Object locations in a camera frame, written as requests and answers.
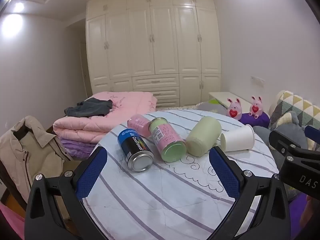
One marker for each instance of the triangle patterned pillow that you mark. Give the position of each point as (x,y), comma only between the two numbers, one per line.
(295,102)

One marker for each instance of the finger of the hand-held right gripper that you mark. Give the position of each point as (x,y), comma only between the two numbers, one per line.
(313,136)
(281,141)

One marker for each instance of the purple cloth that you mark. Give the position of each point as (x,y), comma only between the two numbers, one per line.
(296,217)

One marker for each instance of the pale green cup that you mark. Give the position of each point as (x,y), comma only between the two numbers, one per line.
(203,135)

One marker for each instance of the pink translucent cup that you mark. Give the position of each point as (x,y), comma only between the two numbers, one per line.
(137,125)

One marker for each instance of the grey plush toy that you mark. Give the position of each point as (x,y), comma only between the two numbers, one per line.
(292,125)

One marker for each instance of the purple folded blanket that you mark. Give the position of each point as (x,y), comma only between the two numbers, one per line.
(75,147)

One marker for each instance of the cream wardrobe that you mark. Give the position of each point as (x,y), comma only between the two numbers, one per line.
(162,42)

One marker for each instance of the person's right forearm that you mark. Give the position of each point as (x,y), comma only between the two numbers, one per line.
(312,217)

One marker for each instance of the beige jacket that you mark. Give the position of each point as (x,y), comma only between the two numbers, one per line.
(25,155)

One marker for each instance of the blue and black can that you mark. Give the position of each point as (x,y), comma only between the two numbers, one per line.
(133,147)

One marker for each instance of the grey clothing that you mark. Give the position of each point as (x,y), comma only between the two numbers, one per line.
(87,107)

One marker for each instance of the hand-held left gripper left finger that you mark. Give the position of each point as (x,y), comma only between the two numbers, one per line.
(91,175)

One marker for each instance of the white paper cup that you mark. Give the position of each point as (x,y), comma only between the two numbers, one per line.
(237,138)

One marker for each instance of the pink plush bunny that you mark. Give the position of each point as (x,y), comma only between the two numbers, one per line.
(256,107)
(234,111)

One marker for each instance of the pink cloth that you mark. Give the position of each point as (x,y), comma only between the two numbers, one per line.
(10,223)

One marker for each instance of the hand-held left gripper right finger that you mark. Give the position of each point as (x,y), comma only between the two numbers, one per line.
(225,173)

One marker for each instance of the purple cushion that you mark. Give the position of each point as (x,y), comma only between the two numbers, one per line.
(261,122)

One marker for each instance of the pink folded quilt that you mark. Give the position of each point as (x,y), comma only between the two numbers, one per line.
(87,126)

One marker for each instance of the grey pillow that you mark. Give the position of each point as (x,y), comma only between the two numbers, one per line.
(212,108)

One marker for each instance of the pink and green canister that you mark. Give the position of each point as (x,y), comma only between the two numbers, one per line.
(165,138)

